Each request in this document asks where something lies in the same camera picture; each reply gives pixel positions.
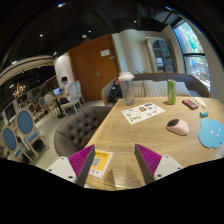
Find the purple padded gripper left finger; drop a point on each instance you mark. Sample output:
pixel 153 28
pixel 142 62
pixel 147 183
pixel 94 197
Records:
pixel 74 168

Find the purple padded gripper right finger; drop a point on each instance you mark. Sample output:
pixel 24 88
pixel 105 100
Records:
pixel 153 165

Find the pink and black computer mouse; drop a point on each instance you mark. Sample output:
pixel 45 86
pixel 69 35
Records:
pixel 178 126

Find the blue cloud-shaped mouse pad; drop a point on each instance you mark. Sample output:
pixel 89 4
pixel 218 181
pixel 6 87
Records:
pixel 211 133

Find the yellow QR code card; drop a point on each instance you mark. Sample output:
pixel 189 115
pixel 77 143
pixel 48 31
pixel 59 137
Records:
pixel 100 163

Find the grey tufted armchair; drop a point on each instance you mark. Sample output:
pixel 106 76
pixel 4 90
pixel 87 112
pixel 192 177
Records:
pixel 76 131

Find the white sticker sheet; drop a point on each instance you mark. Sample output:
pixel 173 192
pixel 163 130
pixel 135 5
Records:
pixel 143 112

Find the blue round-back chair near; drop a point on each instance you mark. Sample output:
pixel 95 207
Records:
pixel 26 126

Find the blue round-back chair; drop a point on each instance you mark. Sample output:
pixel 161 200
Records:
pixel 26 126
pixel 12 144

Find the blue round-back chair far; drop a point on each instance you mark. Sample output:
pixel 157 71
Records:
pixel 12 144

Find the white chair behind person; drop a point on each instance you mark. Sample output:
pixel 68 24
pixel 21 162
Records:
pixel 73 92

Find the small blue eraser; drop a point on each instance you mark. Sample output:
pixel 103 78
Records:
pixel 204 114

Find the grey sofa with striped cushions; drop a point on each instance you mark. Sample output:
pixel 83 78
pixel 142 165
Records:
pixel 155 85

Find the open laptop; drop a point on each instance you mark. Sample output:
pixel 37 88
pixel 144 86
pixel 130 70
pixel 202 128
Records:
pixel 57 91

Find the white pen on table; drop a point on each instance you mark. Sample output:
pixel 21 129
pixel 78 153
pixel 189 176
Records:
pixel 200 102

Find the green drink can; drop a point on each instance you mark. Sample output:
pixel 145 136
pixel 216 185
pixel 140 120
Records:
pixel 171 85

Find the seated person in white shirt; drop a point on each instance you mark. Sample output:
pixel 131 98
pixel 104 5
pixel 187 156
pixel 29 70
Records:
pixel 65 98

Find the clear plastic tumbler with lid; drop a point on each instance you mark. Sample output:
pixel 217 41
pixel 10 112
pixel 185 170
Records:
pixel 126 83

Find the arched white display cabinet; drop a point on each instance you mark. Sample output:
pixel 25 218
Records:
pixel 161 55

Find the brown wooden door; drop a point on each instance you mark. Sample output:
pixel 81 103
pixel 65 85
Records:
pixel 95 65

